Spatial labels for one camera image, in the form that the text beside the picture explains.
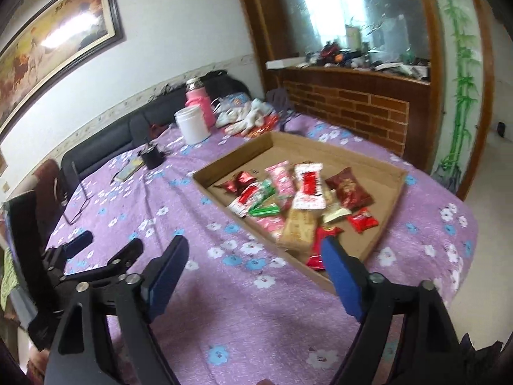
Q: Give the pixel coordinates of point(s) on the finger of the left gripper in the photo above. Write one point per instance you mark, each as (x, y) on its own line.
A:
(77, 244)

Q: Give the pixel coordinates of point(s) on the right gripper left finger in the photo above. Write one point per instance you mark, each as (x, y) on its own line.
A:
(163, 274)

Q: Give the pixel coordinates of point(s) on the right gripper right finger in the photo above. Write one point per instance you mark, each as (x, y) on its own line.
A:
(348, 275)

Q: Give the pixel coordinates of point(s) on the green white candy wrapper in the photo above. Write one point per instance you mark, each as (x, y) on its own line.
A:
(334, 211)

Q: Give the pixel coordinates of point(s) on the clear biscuit pack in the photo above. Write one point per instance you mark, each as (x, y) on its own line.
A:
(298, 233)

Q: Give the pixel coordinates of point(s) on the large red snack bag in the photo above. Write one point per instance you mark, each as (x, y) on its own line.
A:
(350, 193)

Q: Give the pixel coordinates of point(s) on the small green cake packet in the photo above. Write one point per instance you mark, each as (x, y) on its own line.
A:
(271, 209)

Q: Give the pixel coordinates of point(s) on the eyeglasses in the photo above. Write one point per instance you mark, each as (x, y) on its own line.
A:
(76, 196)

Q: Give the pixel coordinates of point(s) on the brown chair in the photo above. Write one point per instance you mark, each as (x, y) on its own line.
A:
(49, 194)

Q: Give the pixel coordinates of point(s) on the red white snack packet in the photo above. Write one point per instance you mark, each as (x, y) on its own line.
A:
(309, 195)

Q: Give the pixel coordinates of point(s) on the purple floral tablecloth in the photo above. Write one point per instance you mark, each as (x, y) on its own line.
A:
(241, 314)

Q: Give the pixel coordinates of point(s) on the cardboard tray box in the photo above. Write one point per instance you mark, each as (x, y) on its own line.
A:
(359, 233)

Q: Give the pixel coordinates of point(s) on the smartphone on table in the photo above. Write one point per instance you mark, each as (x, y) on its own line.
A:
(129, 169)

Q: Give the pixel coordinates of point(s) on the black round container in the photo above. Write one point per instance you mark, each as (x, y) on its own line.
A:
(151, 156)

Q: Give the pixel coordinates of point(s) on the small red foil snack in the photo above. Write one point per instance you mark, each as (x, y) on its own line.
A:
(237, 183)

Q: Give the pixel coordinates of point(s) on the pink candy bar wrapper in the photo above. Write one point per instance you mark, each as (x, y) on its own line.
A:
(279, 174)

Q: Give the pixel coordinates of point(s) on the white plastic jar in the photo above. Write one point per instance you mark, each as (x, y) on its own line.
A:
(191, 123)

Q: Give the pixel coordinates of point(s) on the red envelope on table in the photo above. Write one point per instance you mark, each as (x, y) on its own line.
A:
(246, 129)

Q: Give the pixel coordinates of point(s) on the white gloves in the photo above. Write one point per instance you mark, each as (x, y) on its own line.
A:
(230, 112)

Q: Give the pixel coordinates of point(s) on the pink thermos bottle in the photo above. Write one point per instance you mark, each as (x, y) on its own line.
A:
(196, 95)

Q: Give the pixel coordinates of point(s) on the black sofa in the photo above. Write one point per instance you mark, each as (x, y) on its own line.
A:
(128, 132)

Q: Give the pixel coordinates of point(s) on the framed horse painting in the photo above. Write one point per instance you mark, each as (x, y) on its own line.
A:
(58, 38)

